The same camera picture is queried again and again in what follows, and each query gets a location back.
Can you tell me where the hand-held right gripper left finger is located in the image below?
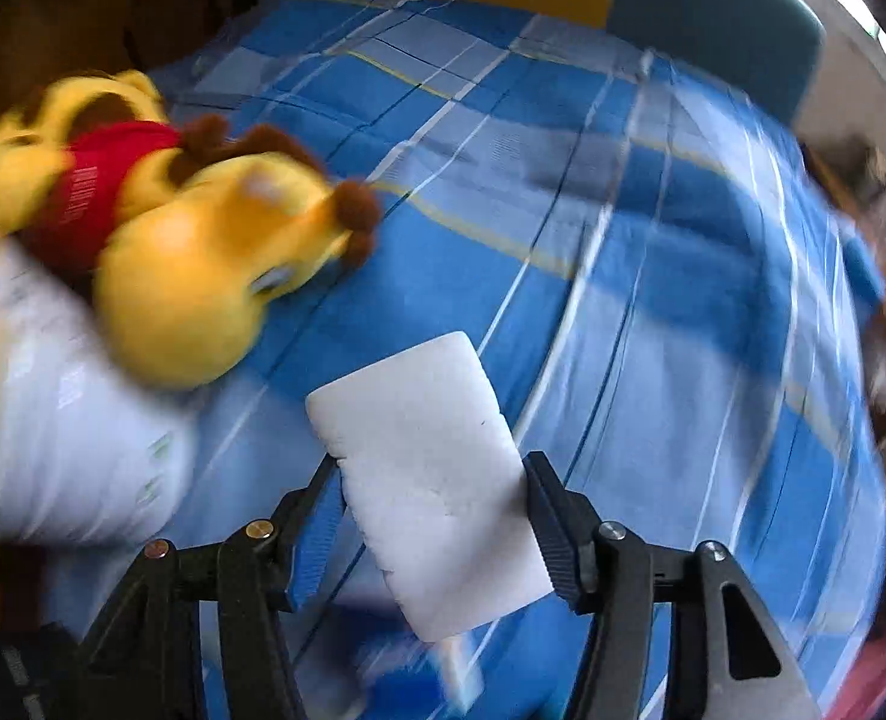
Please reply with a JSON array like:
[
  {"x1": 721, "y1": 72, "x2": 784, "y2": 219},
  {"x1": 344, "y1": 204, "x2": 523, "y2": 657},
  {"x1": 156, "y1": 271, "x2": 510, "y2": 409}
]
[{"x1": 75, "y1": 456, "x2": 348, "y2": 720}]

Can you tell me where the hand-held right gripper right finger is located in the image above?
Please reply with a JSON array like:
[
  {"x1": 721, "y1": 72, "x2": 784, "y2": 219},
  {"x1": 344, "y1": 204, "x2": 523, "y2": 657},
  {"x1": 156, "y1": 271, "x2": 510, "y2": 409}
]
[{"x1": 524, "y1": 451, "x2": 822, "y2": 720}]

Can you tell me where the large white tin can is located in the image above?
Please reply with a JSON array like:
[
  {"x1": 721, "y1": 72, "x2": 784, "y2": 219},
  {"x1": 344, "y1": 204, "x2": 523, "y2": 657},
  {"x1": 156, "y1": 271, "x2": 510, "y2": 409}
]
[{"x1": 0, "y1": 236, "x2": 204, "y2": 545}]

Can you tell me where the white sponge block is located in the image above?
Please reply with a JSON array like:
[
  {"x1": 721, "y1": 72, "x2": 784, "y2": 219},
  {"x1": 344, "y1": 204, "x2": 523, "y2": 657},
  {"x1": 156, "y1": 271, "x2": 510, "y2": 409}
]
[{"x1": 305, "y1": 331, "x2": 558, "y2": 643}]

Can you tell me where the blue tissue pack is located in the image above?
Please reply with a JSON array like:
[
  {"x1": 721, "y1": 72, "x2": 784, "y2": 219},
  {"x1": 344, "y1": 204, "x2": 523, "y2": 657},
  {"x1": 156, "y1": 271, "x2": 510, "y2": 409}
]
[{"x1": 315, "y1": 600, "x2": 486, "y2": 717}]

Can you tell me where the blue plaid bedsheet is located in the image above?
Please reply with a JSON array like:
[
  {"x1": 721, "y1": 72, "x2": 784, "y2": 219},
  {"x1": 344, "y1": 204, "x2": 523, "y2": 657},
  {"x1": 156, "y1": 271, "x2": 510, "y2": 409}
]
[{"x1": 45, "y1": 0, "x2": 886, "y2": 720}]

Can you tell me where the yellow giraffe plush toy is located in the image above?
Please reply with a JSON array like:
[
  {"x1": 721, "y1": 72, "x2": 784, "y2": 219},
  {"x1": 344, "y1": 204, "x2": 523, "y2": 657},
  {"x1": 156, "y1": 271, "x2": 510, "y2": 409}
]
[{"x1": 0, "y1": 69, "x2": 384, "y2": 391}]

